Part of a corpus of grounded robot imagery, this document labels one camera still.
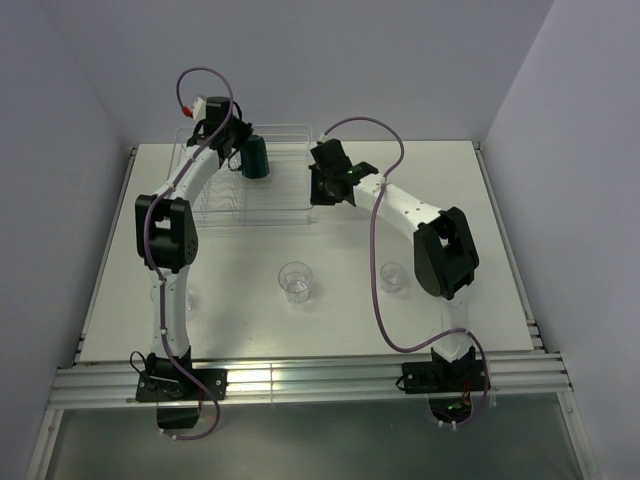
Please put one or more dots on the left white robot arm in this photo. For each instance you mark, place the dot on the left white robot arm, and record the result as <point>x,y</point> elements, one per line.
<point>166,236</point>

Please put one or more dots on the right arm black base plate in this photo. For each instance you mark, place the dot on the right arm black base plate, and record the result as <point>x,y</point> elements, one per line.
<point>440,376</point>

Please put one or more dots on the clear acrylic dish rack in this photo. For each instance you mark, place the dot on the clear acrylic dish rack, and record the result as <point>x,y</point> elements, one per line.
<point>282,198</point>

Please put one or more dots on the dark teal mug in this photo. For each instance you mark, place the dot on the dark teal mug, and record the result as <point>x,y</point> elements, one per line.
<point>254,158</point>

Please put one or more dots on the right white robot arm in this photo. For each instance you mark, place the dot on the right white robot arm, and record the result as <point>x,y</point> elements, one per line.
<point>444,253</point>

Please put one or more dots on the black box under left base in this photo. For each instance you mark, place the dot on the black box under left base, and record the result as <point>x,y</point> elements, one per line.
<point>177,418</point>

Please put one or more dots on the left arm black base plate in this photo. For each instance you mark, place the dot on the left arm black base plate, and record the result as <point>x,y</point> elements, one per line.
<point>153,389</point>

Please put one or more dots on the aluminium rail frame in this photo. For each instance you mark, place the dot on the aluminium rail frame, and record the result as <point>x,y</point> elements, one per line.
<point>311,388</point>

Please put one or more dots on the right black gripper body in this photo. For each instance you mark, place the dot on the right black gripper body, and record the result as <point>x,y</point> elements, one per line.
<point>320,193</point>

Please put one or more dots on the clear glass centre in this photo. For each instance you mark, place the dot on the clear glass centre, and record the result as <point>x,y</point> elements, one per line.
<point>295,279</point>

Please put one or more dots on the small clear glass right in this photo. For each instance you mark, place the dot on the small clear glass right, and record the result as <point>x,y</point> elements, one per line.
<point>392,277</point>

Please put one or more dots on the clear glass left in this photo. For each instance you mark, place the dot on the clear glass left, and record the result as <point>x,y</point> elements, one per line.
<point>189,301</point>

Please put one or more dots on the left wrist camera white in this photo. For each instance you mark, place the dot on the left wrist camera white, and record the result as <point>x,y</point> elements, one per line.
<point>197,111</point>

